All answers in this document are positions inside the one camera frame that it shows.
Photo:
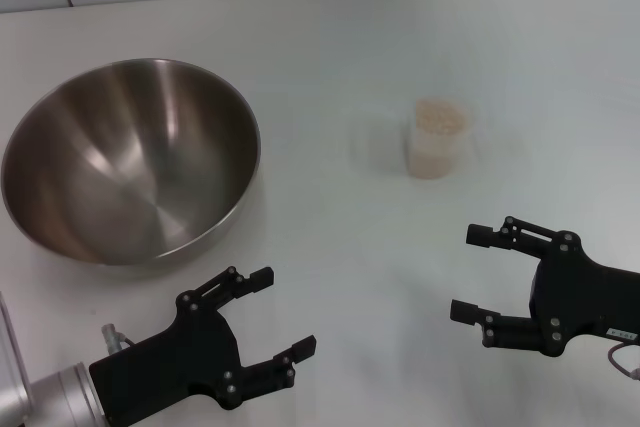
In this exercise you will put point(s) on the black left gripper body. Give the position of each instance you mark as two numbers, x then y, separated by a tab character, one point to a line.
170	357

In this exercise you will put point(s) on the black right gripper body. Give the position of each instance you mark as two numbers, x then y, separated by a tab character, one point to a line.
580	297

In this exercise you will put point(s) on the clear plastic cup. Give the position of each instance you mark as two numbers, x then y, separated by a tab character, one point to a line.
440	159

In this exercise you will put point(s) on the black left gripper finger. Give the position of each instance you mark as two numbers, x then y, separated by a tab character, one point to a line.
235	284
270	374

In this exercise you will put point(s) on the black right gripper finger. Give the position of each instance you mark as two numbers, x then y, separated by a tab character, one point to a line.
510	329
520	238

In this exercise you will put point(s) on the stainless steel mixing bowl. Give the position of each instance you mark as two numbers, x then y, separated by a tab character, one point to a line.
125	162

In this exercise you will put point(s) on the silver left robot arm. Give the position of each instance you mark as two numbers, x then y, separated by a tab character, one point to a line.
60	397

